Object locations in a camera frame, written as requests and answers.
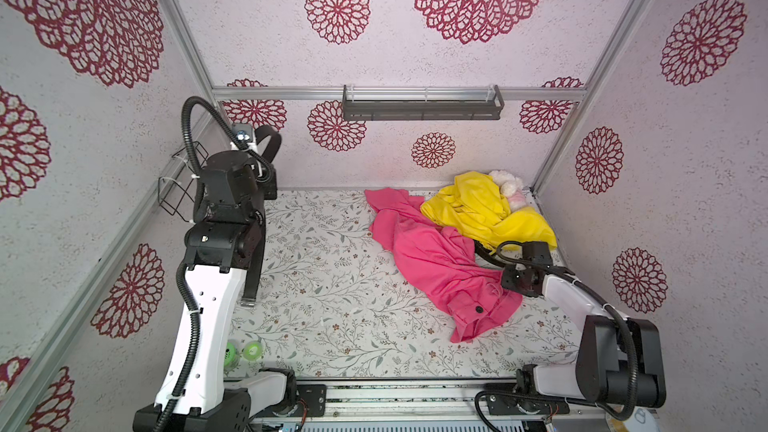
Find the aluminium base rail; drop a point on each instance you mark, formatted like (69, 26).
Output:
(422, 405)

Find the black wire wall rack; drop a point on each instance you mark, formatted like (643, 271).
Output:
(175, 189)

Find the black wall shelf rail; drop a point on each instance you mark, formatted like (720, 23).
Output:
(423, 108)

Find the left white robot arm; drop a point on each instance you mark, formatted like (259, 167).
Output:
(221, 266)

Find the white pink plush toy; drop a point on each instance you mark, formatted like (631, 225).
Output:
(511, 187)

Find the yellow garment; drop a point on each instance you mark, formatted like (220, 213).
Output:
(475, 205)

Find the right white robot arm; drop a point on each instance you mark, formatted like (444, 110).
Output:
(619, 364)

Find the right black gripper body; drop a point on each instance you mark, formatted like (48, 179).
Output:
(515, 279)

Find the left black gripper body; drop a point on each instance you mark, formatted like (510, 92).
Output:
(264, 191)

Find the pink trousers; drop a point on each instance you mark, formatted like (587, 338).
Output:
(440, 262)

